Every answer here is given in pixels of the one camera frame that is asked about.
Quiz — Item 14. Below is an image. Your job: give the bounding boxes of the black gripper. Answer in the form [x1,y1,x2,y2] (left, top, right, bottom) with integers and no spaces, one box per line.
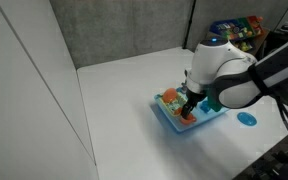
[180,87,207,120]

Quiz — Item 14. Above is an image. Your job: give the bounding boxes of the black robot stand frame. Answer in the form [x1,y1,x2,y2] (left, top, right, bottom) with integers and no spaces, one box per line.
[232,123,288,180]

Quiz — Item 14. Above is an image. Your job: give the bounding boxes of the blue toy mug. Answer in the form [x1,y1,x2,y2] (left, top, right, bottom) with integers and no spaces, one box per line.
[199,100,212,113]

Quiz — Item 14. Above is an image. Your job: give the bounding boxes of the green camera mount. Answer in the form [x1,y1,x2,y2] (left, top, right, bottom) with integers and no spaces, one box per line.
[206,88,230,113]

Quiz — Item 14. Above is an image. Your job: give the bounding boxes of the black tripod pole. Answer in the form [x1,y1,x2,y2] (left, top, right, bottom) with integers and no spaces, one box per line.
[182,0,197,50]

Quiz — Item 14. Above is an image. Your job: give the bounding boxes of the yellow toy dish rack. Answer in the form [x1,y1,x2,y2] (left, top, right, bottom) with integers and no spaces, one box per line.
[160,93,189,117]

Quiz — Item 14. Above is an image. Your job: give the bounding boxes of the blue toy plate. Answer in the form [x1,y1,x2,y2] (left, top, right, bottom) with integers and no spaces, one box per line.
[236,111,258,127]

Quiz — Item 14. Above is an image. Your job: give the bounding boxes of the light blue toy sink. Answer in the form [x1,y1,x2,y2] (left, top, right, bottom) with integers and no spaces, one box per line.
[153,87,230,134]

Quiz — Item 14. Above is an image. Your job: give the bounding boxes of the orange toy plate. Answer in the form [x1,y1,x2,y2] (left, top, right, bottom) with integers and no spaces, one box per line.
[162,88,179,104]

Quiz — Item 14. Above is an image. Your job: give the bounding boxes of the colourful toy storage shelf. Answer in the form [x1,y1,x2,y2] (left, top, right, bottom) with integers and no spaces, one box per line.
[207,15,269,53]

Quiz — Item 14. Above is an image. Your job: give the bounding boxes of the orange toy mug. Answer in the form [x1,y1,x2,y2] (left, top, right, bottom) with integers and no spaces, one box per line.
[179,113,197,126]

